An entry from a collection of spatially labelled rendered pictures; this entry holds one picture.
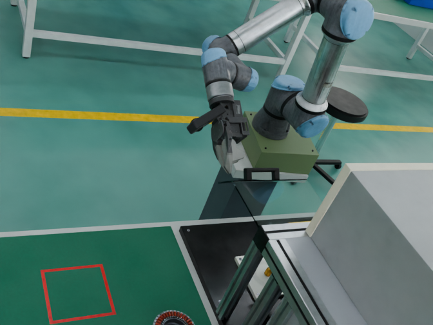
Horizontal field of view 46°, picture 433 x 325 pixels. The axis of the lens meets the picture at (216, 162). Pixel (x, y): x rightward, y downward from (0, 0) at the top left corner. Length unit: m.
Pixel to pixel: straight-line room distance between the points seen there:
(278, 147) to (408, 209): 0.97
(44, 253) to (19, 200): 1.22
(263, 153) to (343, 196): 0.86
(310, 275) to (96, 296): 0.56
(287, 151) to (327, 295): 0.97
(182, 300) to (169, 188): 1.54
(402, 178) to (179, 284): 0.66
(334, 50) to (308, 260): 0.78
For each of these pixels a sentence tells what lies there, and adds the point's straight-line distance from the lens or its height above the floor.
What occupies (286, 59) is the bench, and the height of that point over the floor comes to 0.22.
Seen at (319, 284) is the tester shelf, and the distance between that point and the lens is 1.11.
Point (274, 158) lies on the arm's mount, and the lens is 1.96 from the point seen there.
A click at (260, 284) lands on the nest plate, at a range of 1.51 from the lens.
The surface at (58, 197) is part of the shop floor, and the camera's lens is 2.69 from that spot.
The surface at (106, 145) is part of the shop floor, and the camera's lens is 3.08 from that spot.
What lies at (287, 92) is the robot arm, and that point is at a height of 1.05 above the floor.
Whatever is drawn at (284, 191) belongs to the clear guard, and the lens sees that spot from 1.37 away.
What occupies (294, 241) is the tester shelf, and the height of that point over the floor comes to 1.11.
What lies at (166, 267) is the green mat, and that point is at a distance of 1.48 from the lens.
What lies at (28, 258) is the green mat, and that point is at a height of 0.75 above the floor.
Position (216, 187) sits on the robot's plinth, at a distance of 2.26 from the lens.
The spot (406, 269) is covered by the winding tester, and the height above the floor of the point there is 1.27.
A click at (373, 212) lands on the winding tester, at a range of 1.05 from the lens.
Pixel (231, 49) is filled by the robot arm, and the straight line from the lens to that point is 1.62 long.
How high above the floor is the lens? 1.84
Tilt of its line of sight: 35 degrees down
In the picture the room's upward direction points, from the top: 22 degrees clockwise
